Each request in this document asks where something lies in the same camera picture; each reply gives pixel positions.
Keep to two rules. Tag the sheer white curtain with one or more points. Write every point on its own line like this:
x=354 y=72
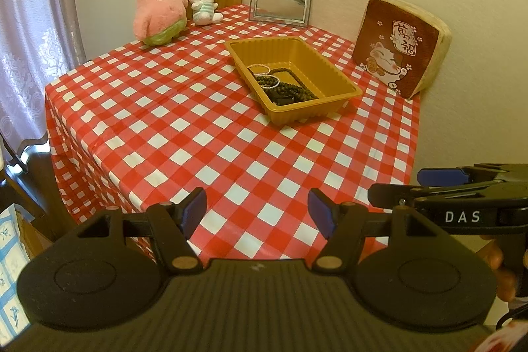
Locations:
x=33 y=47

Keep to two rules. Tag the blue white patterned box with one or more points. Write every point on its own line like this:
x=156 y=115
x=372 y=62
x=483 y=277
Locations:
x=10 y=273

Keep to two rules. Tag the brown cat print cushion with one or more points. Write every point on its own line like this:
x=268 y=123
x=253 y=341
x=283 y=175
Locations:
x=383 y=30

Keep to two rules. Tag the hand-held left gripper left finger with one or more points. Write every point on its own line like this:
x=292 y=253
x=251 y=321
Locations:
x=194 y=211

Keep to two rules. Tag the red white printed cloth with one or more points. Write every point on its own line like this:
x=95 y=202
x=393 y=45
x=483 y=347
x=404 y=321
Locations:
x=503 y=337

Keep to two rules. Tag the dark wooden furniture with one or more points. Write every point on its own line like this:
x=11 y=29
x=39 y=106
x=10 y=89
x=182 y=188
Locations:
x=33 y=179

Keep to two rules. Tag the yellow plastic tray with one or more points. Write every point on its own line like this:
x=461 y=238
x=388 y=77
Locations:
x=305 y=59

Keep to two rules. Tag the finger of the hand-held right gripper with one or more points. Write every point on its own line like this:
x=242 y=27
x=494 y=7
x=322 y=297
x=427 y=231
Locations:
x=392 y=193
x=441 y=176

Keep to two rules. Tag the red white checkered tablecloth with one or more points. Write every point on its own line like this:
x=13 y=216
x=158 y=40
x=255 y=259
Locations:
x=185 y=129

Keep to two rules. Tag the pink starfish plush toy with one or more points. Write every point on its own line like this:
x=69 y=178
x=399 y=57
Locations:
x=159 y=14

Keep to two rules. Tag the person's right hand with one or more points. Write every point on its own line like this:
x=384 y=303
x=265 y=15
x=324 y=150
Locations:
x=505 y=286

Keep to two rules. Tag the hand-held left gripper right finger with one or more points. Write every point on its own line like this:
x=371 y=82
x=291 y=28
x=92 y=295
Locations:
x=319 y=211

